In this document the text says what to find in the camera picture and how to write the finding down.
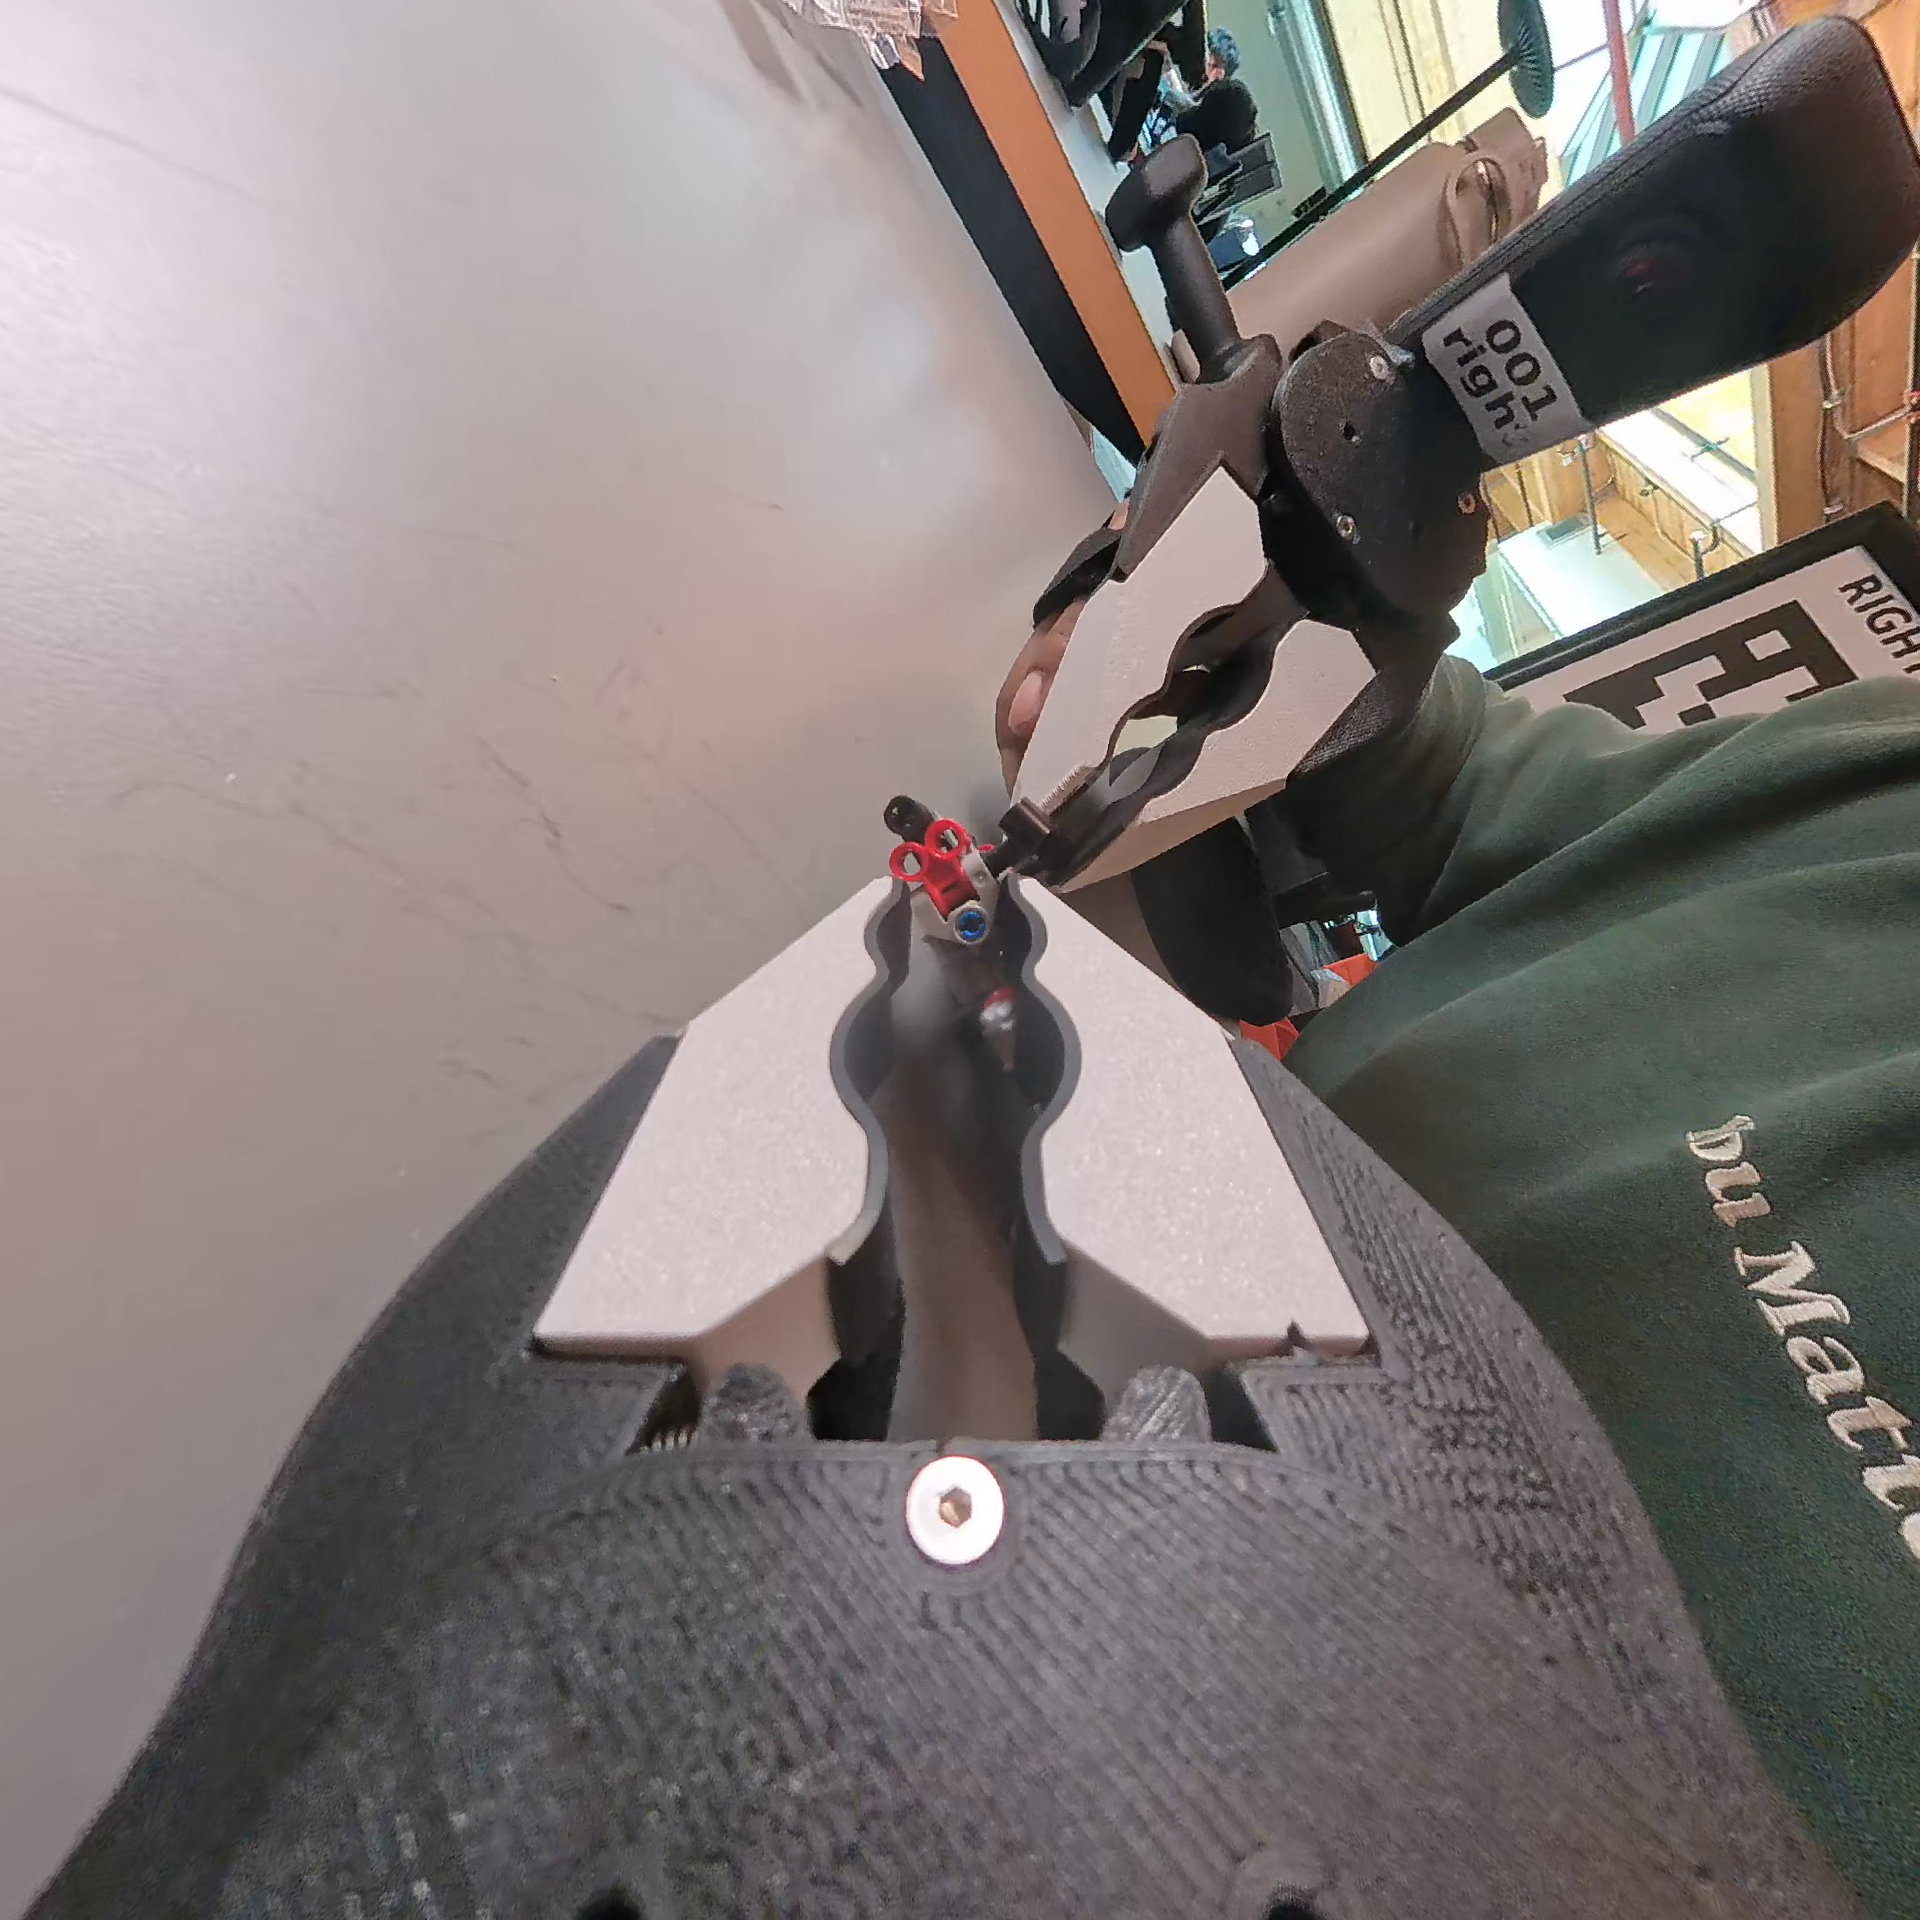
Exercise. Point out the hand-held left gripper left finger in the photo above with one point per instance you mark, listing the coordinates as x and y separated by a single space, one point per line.
705 1185

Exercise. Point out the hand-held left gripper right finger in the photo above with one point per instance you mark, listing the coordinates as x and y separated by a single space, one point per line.
1201 1201

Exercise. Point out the person's green sweatshirt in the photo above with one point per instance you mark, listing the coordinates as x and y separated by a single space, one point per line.
1574 1275

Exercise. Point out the black floor lamp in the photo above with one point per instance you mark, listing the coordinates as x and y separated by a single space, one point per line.
1545 53

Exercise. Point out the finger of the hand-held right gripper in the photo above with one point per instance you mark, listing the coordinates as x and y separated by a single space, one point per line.
1154 600
1275 721

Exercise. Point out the white black headset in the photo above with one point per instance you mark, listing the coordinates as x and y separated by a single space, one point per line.
1073 39

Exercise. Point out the person's right hand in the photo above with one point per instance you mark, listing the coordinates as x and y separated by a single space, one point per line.
1034 690

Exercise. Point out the black white marker board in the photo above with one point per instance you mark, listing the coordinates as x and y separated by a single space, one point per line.
1771 660

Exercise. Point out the black dumbbell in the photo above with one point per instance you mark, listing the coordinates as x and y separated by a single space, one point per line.
1184 254

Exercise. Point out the black lego liftarm beam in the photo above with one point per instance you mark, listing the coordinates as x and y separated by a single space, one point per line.
1028 824

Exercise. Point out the lego car chassis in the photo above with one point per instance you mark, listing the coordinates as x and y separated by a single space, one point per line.
944 879

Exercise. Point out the person's right forearm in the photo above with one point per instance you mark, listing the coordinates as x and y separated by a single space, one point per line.
1410 840

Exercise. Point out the clear empty plastic bag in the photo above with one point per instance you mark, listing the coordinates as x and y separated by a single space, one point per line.
884 31

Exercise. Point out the wooden edged desk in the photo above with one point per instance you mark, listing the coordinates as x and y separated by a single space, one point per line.
1050 164

